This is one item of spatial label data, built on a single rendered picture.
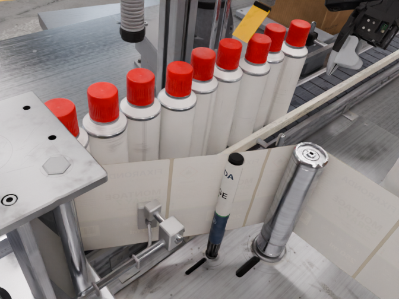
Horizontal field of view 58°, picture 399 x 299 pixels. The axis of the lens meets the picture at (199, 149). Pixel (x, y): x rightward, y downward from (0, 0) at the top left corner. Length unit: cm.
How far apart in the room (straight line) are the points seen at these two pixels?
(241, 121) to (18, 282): 39
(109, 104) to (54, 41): 67
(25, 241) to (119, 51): 81
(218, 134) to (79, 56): 51
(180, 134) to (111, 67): 48
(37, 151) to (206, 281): 31
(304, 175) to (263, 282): 17
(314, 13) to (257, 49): 63
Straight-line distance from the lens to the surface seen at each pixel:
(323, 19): 115
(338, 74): 98
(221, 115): 57
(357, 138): 78
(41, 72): 94
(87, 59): 98
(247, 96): 58
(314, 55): 84
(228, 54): 52
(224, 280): 50
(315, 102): 77
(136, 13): 51
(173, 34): 62
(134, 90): 43
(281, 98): 68
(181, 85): 45
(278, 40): 60
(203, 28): 81
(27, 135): 27
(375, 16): 84
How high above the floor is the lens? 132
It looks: 43 degrees down
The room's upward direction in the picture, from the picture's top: 9 degrees clockwise
